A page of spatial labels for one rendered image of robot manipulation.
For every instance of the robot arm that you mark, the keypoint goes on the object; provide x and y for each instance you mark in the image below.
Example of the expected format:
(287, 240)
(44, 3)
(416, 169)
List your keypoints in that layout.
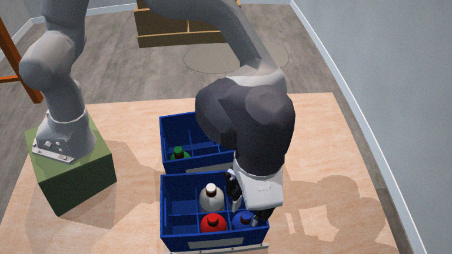
(248, 110)

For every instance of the white bottle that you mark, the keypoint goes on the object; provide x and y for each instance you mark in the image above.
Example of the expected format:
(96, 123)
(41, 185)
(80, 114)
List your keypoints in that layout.
(211, 199)

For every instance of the red bottle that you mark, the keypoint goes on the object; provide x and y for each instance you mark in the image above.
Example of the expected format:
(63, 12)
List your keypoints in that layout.
(210, 223)

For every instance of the blue bottle crate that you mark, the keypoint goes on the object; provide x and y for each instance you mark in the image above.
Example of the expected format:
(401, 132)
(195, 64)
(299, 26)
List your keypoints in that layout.
(180, 195)
(181, 130)

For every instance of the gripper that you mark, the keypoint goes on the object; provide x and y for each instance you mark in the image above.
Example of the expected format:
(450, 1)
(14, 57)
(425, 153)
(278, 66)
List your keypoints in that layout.
(231, 182)

